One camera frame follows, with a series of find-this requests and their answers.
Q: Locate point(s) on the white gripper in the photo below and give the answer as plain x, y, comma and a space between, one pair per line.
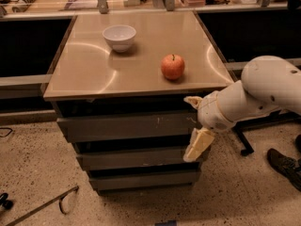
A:
211, 113

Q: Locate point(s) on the grey top drawer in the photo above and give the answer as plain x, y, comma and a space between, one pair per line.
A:
123, 126

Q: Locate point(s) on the grey drawer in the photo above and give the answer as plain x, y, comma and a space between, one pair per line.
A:
123, 126
179, 177
138, 158

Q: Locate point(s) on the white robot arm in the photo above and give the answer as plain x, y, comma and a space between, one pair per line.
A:
267, 84

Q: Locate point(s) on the grey middle drawer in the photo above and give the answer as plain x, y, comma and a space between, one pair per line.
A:
138, 158

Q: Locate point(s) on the grey bottom drawer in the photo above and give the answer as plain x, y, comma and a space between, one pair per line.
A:
179, 177

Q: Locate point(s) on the grey drawer cabinet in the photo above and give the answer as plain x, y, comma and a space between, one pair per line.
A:
91, 79

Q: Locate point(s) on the red apple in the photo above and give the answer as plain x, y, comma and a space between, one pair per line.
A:
172, 67

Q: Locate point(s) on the black metal stand leg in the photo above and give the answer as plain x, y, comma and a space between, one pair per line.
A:
273, 119

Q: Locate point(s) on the dark shoe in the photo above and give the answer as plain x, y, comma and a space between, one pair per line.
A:
286, 166

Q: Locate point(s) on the white bowl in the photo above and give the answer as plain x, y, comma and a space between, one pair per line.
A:
120, 37

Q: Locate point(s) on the metal bar on floor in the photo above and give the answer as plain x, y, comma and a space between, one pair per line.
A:
59, 199

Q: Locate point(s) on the black object on floor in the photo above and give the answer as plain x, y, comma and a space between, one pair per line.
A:
5, 202

